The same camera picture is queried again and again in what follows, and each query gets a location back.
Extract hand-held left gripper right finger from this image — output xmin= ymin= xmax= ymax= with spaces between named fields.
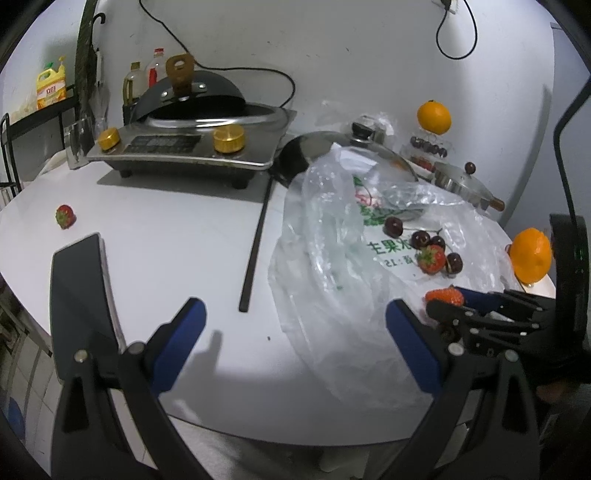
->
xmin=379 ymin=299 xmax=541 ymax=480

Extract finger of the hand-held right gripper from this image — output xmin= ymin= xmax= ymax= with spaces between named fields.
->
xmin=426 ymin=299 xmax=552 ymax=358
xmin=455 ymin=286 xmax=555 ymax=319

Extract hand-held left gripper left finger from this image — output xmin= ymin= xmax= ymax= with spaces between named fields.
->
xmin=50 ymin=298 xmax=218 ymax=480

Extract clear printed plastic bag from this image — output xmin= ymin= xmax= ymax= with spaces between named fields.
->
xmin=268 ymin=143 xmax=520 ymax=404

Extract orange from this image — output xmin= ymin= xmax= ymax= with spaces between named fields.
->
xmin=509 ymin=227 xmax=553 ymax=284
xmin=417 ymin=100 xmax=452 ymax=136

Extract black smartphone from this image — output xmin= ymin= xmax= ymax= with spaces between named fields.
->
xmin=51 ymin=233 xmax=126 ymax=384

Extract black flat strip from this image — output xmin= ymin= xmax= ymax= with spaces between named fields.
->
xmin=238 ymin=173 xmax=274 ymax=313

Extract small steel pot with lid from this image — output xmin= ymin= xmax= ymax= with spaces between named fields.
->
xmin=431 ymin=161 xmax=506 ymax=213

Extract row of dark cherries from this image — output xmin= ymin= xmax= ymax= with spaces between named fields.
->
xmin=410 ymin=136 xmax=448 ymax=157

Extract glass pan lid black knob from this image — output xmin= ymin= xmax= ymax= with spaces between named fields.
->
xmin=318 ymin=117 xmax=426 ymax=221

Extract silver cooker with gold knobs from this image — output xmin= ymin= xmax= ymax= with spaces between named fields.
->
xmin=87 ymin=105 xmax=296 ymax=189

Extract crumpled clear plastic wrap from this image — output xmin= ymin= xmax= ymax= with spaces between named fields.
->
xmin=318 ymin=99 xmax=400 ymax=144

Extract clear acrylic holder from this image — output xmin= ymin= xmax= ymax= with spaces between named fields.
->
xmin=64 ymin=117 xmax=100 ymax=171

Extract black metal rack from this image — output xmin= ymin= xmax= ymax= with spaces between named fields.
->
xmin=0 ymin=85 xmax=79 ymax=199

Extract yellow detergent bottle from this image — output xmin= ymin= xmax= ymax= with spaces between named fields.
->
xmin=36 ymin=56 xmax=68 ymax=110

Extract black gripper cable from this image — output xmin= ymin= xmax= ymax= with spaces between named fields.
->
xmin=551 ymin=90 xmax=591 ymax=220

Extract black wall cable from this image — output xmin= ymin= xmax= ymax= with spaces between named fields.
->
xmin=436 ymin=0 xmax=478 ymax=60

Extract black wok with wooden handle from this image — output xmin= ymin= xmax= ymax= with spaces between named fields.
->
xmin=131 ymin=54 xmax=247 ymax=123

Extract black cooker power cable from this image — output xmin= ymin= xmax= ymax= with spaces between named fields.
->
xmin=139 ymin=0 xmax=296 ymax=112

